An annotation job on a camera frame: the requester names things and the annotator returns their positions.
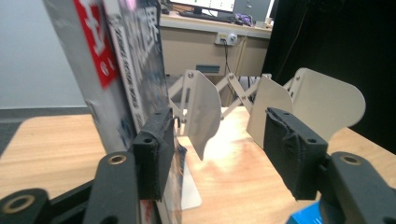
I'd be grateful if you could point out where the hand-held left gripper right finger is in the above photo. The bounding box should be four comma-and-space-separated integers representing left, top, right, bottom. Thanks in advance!
263, 106, 329, 201

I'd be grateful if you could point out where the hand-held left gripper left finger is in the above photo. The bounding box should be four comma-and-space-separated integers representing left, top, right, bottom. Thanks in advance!
133, 106, 176, 201

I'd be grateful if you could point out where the cream metal expandable book rack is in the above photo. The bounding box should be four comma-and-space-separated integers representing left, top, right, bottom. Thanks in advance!
166, 67, 367, 211

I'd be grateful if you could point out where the blue book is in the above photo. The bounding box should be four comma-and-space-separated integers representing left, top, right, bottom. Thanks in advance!
285, 200, 322, 224

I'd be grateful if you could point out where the beige office desk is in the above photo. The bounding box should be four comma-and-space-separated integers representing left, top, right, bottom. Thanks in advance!
159, 12, 273, 78

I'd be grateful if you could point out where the black curtain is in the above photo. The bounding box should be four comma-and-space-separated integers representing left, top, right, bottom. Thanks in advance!
262, 0, 396, 155

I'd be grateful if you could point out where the white power socket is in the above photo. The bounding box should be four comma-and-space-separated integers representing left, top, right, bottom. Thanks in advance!
214, 31, 238, 47

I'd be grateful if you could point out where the purple object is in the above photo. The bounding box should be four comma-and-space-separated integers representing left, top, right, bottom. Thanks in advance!
234, 12, 253, 26

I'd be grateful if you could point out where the black keyboard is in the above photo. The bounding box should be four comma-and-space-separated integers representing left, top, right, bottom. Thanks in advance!
178, 10, 235, 23

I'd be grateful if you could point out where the computer monitor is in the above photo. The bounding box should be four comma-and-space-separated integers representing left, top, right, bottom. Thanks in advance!
168, 0, 236, 15

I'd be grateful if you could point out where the black cable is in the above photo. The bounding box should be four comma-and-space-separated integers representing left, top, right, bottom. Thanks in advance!
222, 39, 233, 76

